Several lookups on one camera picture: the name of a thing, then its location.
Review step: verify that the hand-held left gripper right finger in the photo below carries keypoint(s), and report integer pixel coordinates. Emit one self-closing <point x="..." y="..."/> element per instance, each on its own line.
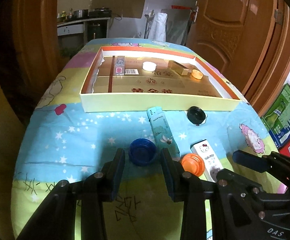
<point x="168" y="177"/>

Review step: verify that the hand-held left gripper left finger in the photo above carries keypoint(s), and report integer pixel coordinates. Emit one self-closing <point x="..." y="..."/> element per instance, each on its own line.
<point x="117" y="177"/>

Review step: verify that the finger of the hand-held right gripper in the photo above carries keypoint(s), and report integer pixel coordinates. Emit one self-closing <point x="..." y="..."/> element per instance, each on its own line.
<point x="250" y="161"/>
<point x="242" y="186"/>

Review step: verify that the translucent orange bottle cap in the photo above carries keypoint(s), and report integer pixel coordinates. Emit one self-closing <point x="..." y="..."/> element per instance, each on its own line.
<point x="193" y="164"/>

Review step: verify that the blue bottle cap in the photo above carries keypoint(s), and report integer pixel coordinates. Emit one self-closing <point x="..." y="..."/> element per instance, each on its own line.
<point x="142" y="152"/>

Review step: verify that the white cartoon lighter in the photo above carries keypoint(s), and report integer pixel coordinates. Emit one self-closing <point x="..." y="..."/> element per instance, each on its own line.
<point x="207" y="157"/>

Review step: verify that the teal lighter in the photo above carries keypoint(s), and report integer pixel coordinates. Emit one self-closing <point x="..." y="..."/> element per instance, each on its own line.
<point x="161" y="130"/>

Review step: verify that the black bottle cap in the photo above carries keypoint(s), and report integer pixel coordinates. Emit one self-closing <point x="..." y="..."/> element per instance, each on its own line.
<point x="196" y="115"/>

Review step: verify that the shallow cream orange-rimmed box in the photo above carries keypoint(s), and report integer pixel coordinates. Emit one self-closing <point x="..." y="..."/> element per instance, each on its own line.
<point x="135" y="102"/>

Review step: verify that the flanged orange bottle cap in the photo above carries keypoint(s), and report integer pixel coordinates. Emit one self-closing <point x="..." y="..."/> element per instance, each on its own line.
<point x="197" y="74"/>

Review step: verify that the clear lighter with red label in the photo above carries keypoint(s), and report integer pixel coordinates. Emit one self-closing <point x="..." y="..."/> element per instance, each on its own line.
<point x="119" y="67"/>

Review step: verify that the gold rectangular box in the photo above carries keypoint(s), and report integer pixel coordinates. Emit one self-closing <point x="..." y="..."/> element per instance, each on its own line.
<point x="180" y="68"/>

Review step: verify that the white bottle cap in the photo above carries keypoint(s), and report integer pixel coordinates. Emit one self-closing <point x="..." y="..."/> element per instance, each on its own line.
<point x="149" y="66"/>

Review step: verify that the cartoon sheep printed tablecloth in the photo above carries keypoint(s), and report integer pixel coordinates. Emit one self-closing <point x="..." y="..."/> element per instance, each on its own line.
<point x="85" y="135"/>

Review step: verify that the green beverage carton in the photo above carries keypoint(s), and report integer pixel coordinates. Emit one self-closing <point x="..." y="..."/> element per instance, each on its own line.
<point x="285" y="112"/>

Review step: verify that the gold printed cardboard liner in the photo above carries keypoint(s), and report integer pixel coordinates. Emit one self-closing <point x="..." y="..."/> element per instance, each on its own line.
<point x="160" y="82"/>

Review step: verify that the brown wooden door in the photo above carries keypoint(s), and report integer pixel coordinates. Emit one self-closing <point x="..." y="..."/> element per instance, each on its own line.
<point x="222" y="30"/>

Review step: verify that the metal door hinge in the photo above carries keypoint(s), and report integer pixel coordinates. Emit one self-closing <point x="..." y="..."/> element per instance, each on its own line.
<point x="278" y="17"/>

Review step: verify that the clear plastic sheet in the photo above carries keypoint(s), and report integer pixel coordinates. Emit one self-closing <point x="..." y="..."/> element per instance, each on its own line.
<point x="177" y="27"/>

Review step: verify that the rolled white plastic sheet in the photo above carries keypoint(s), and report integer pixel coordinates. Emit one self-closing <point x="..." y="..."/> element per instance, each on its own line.
<point x="158" y="26"/>

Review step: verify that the white kitchen counter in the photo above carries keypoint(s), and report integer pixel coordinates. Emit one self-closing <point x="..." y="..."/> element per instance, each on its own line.
<point x="70" y="28"/>

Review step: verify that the black gas stove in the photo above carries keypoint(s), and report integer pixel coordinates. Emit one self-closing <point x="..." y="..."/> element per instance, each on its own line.
<point x="100" y="13"/>

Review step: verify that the steel cooking pot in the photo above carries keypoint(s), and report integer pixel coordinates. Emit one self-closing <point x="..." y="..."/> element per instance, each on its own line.
<point x="81" y="13"/>

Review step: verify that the yellow green bottle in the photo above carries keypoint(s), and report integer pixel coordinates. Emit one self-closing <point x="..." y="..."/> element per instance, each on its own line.
<point x="63" y="14"/>

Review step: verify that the brown wooden door frame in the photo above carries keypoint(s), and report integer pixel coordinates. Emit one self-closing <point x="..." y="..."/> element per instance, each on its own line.
<point x="282" y="55"/>

